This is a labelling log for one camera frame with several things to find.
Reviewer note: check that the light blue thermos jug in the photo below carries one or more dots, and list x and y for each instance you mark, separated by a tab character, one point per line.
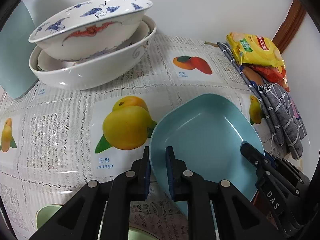
16	76

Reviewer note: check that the fruit print lace tablecloth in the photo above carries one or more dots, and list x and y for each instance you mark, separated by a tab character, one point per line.
57	131

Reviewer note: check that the grey checked cloth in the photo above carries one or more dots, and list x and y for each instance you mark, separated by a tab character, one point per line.
282	116

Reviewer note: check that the yellow chips bag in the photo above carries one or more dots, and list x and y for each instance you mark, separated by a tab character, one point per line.
254	49

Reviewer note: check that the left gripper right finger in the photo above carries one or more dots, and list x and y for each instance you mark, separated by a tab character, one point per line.
176	182

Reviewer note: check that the brown wooden door frame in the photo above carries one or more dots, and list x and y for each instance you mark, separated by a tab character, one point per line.
290	25

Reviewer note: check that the large white serving bowl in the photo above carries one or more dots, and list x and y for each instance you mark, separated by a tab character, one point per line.
94	72

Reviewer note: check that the red orange snack bag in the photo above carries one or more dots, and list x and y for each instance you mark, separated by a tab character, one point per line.
271	74

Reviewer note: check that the blue crane porcelain bowl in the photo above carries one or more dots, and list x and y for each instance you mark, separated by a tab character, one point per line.
89	27

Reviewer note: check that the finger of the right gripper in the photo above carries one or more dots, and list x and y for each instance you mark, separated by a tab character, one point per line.
253	156

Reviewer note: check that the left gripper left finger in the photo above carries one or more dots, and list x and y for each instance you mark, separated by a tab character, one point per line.
141	180

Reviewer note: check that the inner white bowl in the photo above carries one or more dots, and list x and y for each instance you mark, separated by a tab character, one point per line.
100	55

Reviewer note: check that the light blue square plate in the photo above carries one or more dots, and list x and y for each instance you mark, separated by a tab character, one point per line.
206	133

